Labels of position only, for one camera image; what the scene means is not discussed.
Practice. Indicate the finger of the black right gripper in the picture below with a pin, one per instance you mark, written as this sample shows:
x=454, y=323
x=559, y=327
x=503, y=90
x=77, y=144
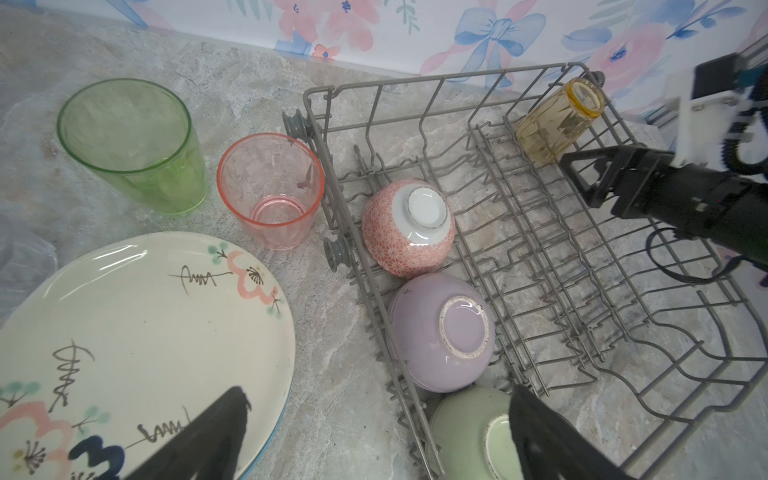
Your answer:
x=591, y=186
x=572, y=163

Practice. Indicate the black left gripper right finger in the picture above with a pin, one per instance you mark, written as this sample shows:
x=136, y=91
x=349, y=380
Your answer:
x=548, y=447

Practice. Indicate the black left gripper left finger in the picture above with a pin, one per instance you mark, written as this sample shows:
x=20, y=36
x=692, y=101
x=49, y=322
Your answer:
x=208, y=448

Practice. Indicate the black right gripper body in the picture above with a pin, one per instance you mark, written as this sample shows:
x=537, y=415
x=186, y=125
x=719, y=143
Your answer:
x=699, y=202

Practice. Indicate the cream flamingo plate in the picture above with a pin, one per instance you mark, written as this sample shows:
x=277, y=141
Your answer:
x=116, y=353

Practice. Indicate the pink glass tumbler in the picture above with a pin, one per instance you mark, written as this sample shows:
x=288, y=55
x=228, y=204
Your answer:
x=273, y=184

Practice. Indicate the green glass tumbler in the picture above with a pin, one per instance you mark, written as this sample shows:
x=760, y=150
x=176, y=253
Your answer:
x=139, y=137

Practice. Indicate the watermelon plate blue rim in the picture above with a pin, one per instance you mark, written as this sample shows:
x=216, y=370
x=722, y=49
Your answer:
x=258, y=457

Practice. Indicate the amber glass tumbler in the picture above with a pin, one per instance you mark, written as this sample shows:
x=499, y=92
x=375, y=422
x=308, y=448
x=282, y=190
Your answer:
x=559, y=120

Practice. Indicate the green ceramic bowl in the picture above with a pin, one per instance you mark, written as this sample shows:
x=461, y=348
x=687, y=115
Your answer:
x=471, y=430

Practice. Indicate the lilac ceramic bowl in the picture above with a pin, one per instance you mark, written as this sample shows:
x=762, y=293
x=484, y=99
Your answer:
x=442, y=331

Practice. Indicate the pink patterned bowl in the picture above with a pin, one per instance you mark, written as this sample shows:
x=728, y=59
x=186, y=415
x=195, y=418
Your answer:
x=408, y=228

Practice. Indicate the grey wire dish rack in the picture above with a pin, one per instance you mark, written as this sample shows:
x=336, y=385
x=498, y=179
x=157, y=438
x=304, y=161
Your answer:
x=668, y=380

